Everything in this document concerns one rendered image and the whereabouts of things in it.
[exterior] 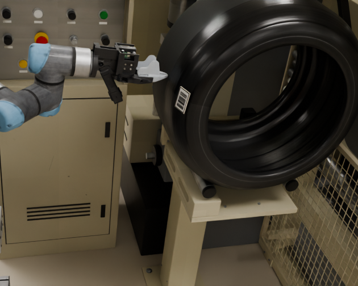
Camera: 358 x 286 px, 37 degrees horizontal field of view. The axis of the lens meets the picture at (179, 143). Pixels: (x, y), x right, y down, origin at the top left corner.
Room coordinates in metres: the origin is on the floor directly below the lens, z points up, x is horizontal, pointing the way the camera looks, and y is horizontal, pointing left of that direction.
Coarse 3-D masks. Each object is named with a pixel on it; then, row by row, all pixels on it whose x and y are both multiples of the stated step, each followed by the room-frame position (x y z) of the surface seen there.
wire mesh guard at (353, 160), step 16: (352, 160) 1.44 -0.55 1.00; (304, 176) 1.66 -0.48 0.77; (320, 176) 1.57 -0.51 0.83; (272, 224) 1.77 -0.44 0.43; (304, 240) 1.56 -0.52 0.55; (336, 240) 1.41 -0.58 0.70; (272, 256) 1.70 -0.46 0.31; (320, 256) 1.45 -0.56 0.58; (336, 256) 1.38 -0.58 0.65; (336, 272) 1.35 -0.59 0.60; (352, 272) 1.29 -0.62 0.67
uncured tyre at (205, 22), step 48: (240, 0) 1.39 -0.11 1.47; (288, 0) 1.37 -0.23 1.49; (192, 48) 1.29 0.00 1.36; (240, 48) 1.26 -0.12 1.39; (336, 48) 1.35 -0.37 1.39; (192, 96) 1.23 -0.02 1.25; (288, 96) 1.64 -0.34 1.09; (336, 96) 1.54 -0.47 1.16; (192, 144) 1.23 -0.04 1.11; (240, 144) 1.56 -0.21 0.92; (288, 144) 1.53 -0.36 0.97; (336, 144) 1.39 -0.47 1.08
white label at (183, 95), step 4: (180, 88) 1.25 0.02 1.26; (180, 92) 1.24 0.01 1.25; (184, 92) 1.23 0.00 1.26; (188, 92) 1.22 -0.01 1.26; (180, 96) 1.24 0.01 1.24; (184, 96) 1.23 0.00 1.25; (188, 96) 1.22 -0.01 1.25; (176, 100) 1.24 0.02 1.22; (180, 100) 1.23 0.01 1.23; (184, 100) 1.23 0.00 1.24; (176, 104) 1.24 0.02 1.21; (180, 104) 1.23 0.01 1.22; (184, 104) 1.22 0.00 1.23; (180, 108) 1.23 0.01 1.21; (184, 108) 1.22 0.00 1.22; (184, 112) 1.22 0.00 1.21
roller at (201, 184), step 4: (192, 172) 1.39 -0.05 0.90; (196, 176) 1.36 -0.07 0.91; (196, 180) 1.35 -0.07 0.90; (200, 180) 1.34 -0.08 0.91; (204, 180) 1.33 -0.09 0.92; (200, 184) 1.32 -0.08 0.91; (204, 184) 1.31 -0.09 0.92; (208, 184) 1.31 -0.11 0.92; (212, 184) 1.32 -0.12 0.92; (200, 188) 1.31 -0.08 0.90; (204, 188) 1.30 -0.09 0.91; (208, 188) 1.30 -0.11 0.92; (212, 188) 1.30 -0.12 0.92; (204, 192) 1.29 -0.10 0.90; (208, 192) 1.30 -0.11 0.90; (212, 192) 1.30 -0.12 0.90; (204, 196) 1.30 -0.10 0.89; (208, 196) 1.30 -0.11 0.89; (212, 196) 1.30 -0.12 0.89
